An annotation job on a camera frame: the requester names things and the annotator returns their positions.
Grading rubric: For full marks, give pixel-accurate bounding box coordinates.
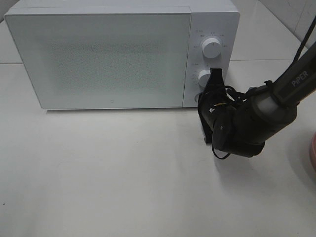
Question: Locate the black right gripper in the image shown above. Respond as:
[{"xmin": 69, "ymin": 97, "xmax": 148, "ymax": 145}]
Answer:
[{"xmin": 197, "ymin": 68, "xmax": 235, "ymax": 145}]

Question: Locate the pink round plate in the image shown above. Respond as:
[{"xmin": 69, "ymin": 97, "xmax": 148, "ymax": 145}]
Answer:
[{"xmin": 310, "ymin": 134, "xmax": 316, "ymax": 171}]

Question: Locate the white microwave door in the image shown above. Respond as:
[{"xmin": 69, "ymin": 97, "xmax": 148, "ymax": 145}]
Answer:
[{"xmin": 6, "ymin": 14, "xmax": 190, "ymax": 109}]

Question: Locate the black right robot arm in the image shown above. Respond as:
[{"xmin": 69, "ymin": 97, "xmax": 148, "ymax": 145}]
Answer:
[{"xmin": 197, "ymin": 45, "xmax": 316, "ymax": 159}]

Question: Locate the lower white timer knob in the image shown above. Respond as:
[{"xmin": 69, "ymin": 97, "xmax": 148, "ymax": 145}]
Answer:
[{"xmin": 197, "ymin": 69, "xmax": 211, "ymax": 87}]

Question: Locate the upper white power knob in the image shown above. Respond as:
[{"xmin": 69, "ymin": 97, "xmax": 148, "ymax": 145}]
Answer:
[{"xmin": 201, "ymin": 37, "xmax": 222, "ymax": 59}]

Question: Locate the white microwave oven body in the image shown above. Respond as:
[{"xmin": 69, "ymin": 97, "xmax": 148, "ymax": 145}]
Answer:
[{"xmin": 4, "ymin": 0, "xmax": 240, "ymax": 110}]

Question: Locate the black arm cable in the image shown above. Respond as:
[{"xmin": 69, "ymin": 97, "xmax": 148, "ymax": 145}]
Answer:
[{"xmin": 211, "ymin": 19, "xmax": 316, "ymax": 160}]

